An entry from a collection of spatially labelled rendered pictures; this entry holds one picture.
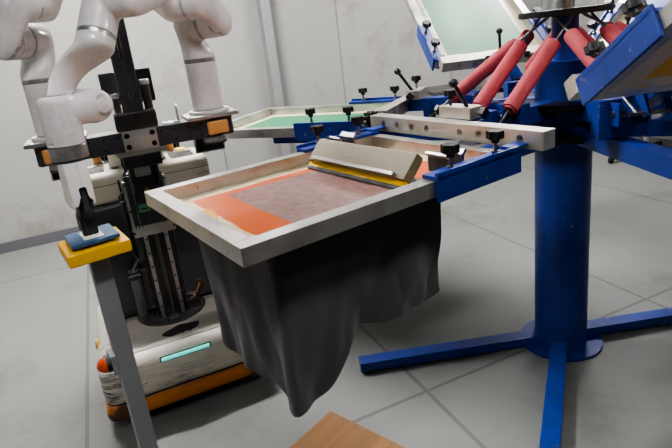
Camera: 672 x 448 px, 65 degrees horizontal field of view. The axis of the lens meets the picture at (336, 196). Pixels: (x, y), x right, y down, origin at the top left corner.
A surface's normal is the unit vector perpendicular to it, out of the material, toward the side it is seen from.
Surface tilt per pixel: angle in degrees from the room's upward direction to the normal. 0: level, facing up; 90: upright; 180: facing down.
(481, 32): 32
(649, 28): 90
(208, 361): 90
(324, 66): 90
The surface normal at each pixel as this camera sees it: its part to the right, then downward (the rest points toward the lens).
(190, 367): 0.41, 0.23
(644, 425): -0.11, -0.95
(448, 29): -0.04, -0.65
